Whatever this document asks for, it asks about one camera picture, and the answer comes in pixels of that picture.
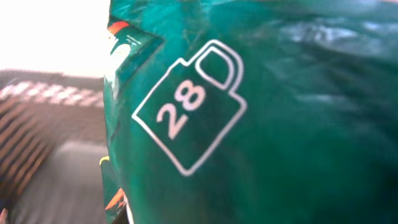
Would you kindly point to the green Nescafe coffee bag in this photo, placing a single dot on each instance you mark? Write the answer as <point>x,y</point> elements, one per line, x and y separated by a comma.
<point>253,111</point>

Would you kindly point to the grey plastic slatted basket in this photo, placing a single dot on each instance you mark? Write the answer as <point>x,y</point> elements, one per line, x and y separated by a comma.
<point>52,138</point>

